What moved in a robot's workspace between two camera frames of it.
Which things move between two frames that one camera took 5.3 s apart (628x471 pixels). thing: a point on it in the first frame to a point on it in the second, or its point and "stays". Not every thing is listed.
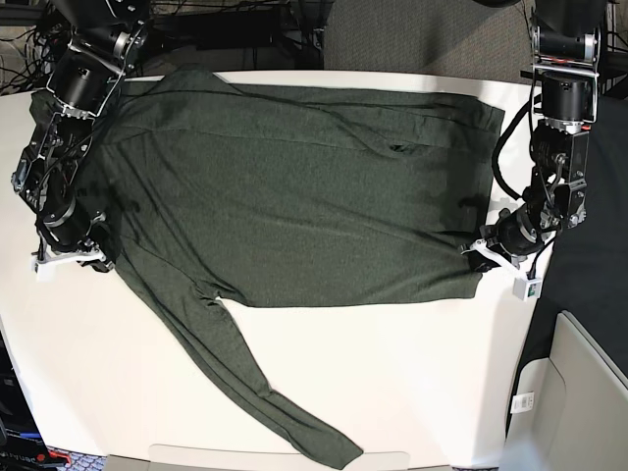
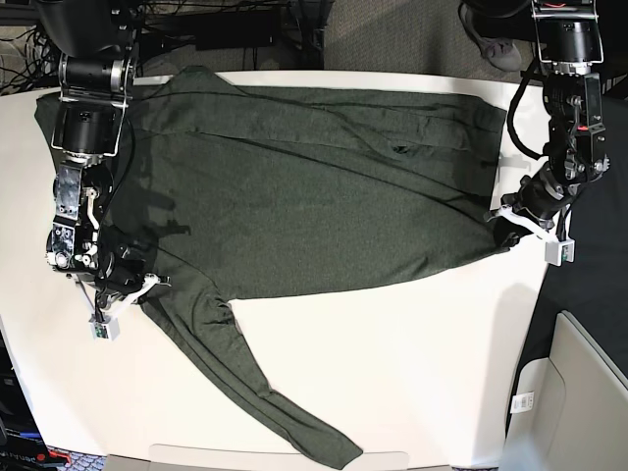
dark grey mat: [587, 273] stays
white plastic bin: [569, 411] stays
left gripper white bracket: [524, 287] to [508, 235]
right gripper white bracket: [44, 265] to [105, 325]
